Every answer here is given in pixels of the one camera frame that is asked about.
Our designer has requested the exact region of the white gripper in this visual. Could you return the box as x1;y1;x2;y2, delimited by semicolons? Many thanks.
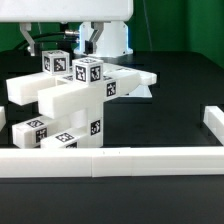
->
0;0;134;56

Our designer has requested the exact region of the white chair back frame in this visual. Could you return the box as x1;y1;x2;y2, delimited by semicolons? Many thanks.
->
6;63;157;119

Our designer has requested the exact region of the white chair seat part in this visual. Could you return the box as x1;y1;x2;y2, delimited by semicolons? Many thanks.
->
69;103;103;148

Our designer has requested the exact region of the small white part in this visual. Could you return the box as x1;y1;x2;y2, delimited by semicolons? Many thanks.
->
12;116;70;148

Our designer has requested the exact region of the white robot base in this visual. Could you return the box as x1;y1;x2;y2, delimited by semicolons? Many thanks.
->
74;21;133;58

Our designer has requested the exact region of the black cable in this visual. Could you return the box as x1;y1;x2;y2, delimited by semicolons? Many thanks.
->
14;30;81;51

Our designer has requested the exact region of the grey cable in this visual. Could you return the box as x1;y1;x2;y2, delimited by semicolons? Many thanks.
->
141;0;158;52

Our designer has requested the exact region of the white marker base plate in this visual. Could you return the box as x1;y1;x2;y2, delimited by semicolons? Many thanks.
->
128;85;152;98

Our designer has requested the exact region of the white fence wall left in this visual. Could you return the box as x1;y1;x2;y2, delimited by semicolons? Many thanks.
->
0;106;6;131

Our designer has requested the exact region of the white fence wall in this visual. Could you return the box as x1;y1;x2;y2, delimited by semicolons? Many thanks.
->
0;106;6;131
0;147;224;178
203;106;224;146

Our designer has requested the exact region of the white fence wall front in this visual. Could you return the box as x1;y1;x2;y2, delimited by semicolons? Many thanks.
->
0;147;224;178

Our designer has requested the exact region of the white fence wall right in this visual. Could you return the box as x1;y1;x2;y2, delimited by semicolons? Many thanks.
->
203;106;224;146

